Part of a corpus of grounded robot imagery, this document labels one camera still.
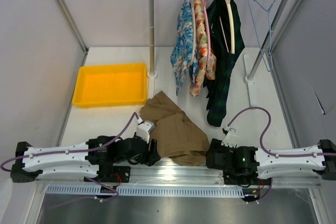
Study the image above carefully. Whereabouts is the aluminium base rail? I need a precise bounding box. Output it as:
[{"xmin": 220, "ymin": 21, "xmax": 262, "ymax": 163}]
[{"xmin": 35, "ymin": 157, "xmax": 322, "ymax": 190}]

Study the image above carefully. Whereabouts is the silver white clothes rack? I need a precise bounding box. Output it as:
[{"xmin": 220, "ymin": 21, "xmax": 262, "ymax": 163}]
[{"xmin": 148, "ymin": 0, "xmax": 288, "ymax": 108}]

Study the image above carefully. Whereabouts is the tan brown skirt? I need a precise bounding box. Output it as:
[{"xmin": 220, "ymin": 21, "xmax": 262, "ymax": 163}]
[{"xmin": 140, "ymin": 91, "xmax": 209, "ymax": 166}]

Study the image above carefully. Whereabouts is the blue wire hanger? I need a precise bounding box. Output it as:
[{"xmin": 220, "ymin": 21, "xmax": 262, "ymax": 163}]
[{"xmin": 247, "ymin": 0, "xmax": 278, "ymax": 72}]

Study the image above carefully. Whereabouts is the orange floral garment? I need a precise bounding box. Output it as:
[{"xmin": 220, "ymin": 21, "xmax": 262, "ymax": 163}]
[{"xmin": 190, "ymin": 0, "xmax": 216, "ymax": 97}]

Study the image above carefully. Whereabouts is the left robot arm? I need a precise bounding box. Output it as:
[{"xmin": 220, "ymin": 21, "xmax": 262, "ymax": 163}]
[{"xmin": 10, "ymin": 135, "xmax": 161, "ymax": 183}]

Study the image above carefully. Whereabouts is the white slotted cable duct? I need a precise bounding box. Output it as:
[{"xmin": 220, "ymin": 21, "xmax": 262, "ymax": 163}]
[{"xmin": 46, "ymin": 184, "xmax": 245, "ymax": 198}]

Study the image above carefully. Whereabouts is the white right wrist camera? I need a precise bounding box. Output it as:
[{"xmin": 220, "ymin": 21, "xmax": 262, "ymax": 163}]
[{"xmin": 221, "ymin": 127, "xmax": 239, "ymax": 148}]

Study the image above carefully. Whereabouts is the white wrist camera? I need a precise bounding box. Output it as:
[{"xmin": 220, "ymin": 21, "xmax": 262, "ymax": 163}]
[
  {"xmin": 221, "ymin": 127, "xmax": 239, "ymax": 148},
  {"xmin": 136, "ymin": 118, "xmax": 155, "ymax": 144}
]

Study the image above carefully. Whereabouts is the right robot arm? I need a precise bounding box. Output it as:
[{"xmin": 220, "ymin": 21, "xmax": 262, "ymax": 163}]
[{"xmin": 206, "ymin": 138, "xmax": 335, "ymax": 185}]

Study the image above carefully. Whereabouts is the dark green plaid garment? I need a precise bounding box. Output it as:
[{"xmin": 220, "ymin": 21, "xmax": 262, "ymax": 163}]
[{"xmin": 203, "ymin": 0, "xmax": 245, "ymax": 127}]

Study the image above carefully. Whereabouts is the cream wooden hanger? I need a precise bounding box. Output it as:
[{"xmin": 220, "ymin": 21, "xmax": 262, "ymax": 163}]
[{"xmin": 219, "ymin": 0, "xmax": 235, "ymax": 54}]

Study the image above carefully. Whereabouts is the pink plastic hanger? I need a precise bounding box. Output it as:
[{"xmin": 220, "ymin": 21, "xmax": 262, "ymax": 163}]
[{"xmin": 201, "ymin": 0, "xmax": 211, "ymax": 64}]

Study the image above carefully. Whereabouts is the yellow plastic tray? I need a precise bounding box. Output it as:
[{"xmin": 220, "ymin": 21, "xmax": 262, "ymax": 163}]
[{"xmin": 72, "ymin": 63, "xmax": 147, "ymax": 108}]

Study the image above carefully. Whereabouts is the blue floral garment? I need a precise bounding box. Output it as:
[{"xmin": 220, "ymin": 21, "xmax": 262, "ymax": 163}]
[{"xmin": 170, "ymin": 0, "xmax": 198, "ymax": 95}]

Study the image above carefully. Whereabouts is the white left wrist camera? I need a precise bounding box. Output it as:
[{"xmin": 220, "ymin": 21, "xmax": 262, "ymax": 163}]
[{"xmin": 136, "ymin": 118, "xmax": 155, "ymax": 144}]

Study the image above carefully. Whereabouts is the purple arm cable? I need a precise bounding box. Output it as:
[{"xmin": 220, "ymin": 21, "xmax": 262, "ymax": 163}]
[
  {"xmin": 0, "ymin": 112, "xmax": 141, "ymax": 172},
  {"xmin": 227, "ymin": 106, "xmax": 336, "ymax": 158}
]

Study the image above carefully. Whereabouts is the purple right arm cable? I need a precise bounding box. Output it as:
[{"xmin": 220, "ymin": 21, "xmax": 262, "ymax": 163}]
[{"xmin": 227, "ymin": 106, "xmax": 336, "ymax": 158}]

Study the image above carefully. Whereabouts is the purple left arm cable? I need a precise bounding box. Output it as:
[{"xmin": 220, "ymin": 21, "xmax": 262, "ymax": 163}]
[{"xmin": 0, "ymin": 112, "xmax": 141, "ymax": 172}]

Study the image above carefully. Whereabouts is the beige plastic hanger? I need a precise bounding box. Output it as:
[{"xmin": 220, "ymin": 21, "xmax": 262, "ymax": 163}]
[{"xmin": 190, "ymin": 0, "xmax": 196, "ymax": 62}]

